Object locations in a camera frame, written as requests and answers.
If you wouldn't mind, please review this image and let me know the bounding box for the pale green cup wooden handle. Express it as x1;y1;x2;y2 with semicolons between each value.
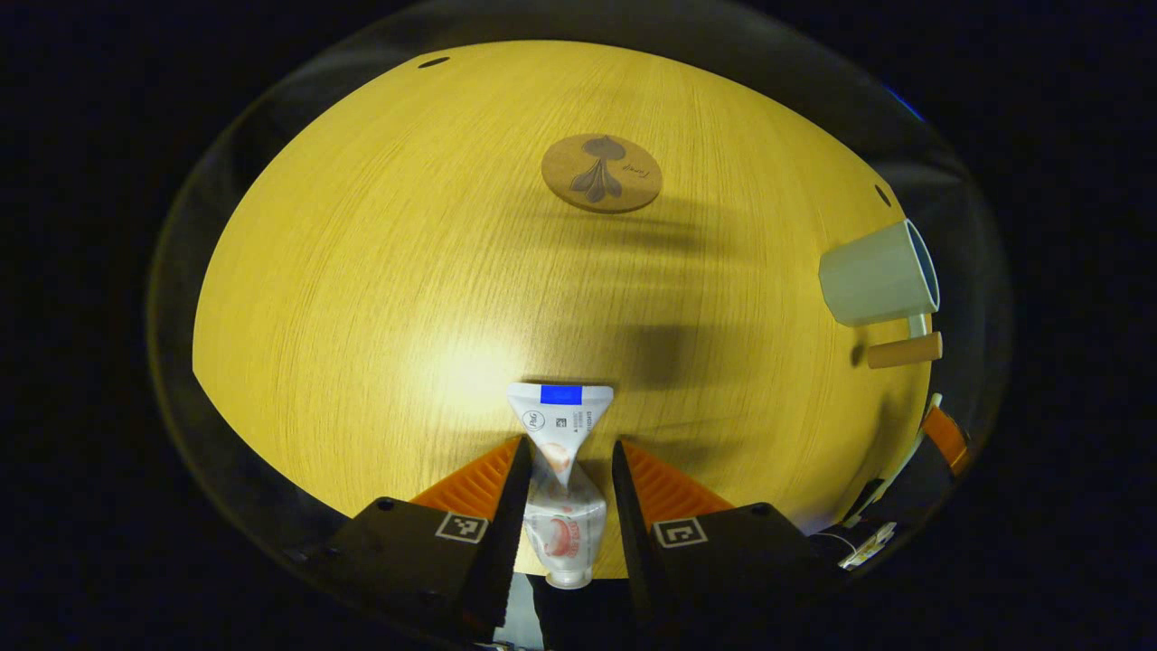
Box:
818;219;944;370

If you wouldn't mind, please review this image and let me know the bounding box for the white toothpaste tube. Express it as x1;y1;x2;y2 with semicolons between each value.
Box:
506;382;616;590

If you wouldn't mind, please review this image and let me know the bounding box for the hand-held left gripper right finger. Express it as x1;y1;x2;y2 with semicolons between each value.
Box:
612;440;846;631

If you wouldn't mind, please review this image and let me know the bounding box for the yellow wooden desktop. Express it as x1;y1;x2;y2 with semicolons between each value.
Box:
192;41;934;580

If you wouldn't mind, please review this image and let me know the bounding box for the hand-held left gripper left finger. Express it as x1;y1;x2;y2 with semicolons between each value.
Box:
289;436;534;638

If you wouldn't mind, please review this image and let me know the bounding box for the round cork coaster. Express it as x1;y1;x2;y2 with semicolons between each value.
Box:
541;134;663;214

